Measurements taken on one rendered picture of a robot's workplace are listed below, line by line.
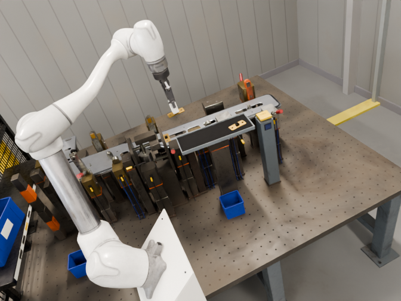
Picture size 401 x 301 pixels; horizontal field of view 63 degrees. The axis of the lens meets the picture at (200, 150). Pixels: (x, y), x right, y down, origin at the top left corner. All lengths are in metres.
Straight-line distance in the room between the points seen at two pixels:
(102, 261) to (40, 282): 0.71
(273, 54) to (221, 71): 0.73
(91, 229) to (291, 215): 0.97
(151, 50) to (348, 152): 1.29
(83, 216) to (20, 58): 2.33
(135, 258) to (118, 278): 0.09
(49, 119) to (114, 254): 0.57
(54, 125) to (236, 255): 1.00
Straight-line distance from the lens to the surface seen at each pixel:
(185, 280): 1.30
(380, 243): 2.36
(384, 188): 1.92
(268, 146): 1.72
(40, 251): 2.17
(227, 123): 1.63
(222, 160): 1.66
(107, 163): 1.95
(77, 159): 1.77
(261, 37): 4.20
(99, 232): 1.52
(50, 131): 1.26
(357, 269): 2.43
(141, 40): 1.42
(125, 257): 1.39
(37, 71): 3.61
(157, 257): 1.46
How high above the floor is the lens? 2.08
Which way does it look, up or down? 38 degrees down
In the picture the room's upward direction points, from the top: 17 degrees counter-clockwise
